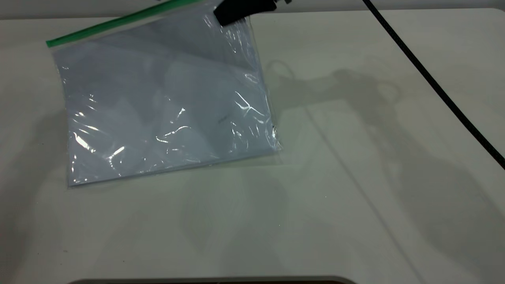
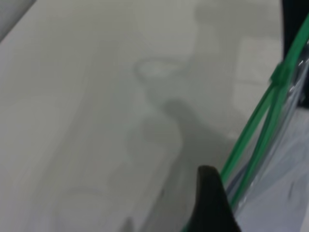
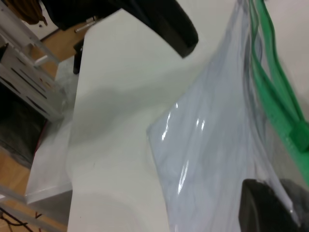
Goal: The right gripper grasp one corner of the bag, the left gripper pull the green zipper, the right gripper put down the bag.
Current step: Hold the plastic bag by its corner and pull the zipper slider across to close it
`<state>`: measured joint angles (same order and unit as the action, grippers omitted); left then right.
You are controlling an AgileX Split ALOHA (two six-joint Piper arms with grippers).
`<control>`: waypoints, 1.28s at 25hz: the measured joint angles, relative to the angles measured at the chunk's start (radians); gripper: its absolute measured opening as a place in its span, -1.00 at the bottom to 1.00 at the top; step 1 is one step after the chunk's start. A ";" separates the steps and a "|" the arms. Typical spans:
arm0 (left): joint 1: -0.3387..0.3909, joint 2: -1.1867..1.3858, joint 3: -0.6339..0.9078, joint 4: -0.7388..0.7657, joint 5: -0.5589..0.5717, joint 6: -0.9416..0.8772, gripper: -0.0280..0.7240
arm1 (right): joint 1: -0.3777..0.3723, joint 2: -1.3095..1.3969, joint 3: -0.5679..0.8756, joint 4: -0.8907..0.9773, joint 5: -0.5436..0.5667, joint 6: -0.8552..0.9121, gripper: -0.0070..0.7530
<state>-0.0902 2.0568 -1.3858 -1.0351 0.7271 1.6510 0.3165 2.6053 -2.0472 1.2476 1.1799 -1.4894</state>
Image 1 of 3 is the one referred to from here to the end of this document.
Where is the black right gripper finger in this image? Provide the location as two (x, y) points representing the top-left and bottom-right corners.
(213, 0), (277, 27)

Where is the clear zip bag green zipper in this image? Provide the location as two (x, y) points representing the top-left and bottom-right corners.
(45, 0), (282, 188)

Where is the black cable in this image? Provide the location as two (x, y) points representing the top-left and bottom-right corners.
(362, 0), (505, 170)

